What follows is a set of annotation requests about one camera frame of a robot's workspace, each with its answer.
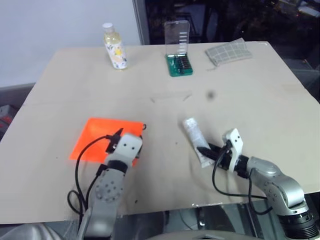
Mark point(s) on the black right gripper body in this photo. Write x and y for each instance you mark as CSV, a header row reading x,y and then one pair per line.
x,y
225,160

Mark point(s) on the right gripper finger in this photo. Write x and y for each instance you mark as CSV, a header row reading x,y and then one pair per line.
x,y
215,147
207,153

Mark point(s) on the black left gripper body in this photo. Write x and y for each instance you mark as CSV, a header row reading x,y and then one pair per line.
x,y
111,143

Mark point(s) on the white squeeze tube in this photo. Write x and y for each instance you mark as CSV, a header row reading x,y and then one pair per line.
x,y
196,135

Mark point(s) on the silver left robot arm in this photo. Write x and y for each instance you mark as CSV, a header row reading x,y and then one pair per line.
x,y
107,190

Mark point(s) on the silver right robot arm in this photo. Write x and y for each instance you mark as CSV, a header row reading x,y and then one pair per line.
x,y
280,185

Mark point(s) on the orange flat zipper pouch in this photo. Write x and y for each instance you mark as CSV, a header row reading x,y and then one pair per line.
x,y
100,132

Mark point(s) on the grey checked cloth pouch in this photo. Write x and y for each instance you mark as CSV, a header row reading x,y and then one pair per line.
x,y
228,52

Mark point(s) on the clear bottle with white cap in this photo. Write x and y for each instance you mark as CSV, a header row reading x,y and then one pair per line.
x,y
116,50

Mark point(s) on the green screwdriver bit case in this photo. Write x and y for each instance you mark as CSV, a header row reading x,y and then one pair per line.
x,y
179,62

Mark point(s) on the red and dark clutter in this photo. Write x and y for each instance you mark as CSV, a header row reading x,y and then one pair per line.
x,y
6,117

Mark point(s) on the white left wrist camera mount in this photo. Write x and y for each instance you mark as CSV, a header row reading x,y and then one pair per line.
x,y
128,147

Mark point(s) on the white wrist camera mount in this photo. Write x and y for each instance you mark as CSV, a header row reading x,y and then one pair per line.
x,y
236,142
128,147

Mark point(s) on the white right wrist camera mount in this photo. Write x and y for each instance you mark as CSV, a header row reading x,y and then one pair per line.
x,y
236,142

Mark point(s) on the grey window frame post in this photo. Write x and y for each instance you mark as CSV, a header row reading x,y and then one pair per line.
x,y
141,22

